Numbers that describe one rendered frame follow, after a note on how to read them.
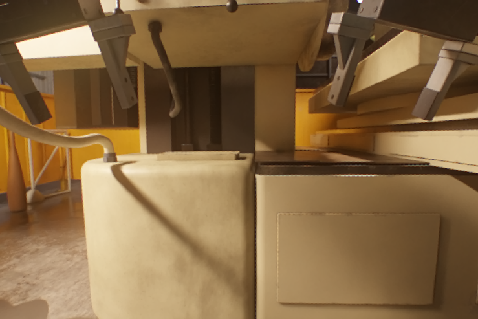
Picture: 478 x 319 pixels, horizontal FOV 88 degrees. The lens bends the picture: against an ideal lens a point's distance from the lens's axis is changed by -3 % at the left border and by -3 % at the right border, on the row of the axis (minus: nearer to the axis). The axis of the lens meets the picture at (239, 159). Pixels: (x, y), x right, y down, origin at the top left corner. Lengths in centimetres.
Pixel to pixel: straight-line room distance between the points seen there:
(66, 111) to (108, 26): 148
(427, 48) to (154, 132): 126
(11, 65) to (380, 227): 93
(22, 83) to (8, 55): 3
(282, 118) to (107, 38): 118
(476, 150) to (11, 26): 90
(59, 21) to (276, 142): 121
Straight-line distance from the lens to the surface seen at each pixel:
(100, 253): 109
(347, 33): 34
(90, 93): 173
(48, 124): 395
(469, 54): 44
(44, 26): 37
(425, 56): 74
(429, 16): 38
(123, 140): 360
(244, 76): 145
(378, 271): 98
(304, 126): 323
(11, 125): 79
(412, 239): 99
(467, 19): 41
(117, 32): 34
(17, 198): 321
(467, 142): 86
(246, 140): 141
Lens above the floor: 69
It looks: 5 degrees down
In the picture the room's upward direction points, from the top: 1 degrees counter-clockwise
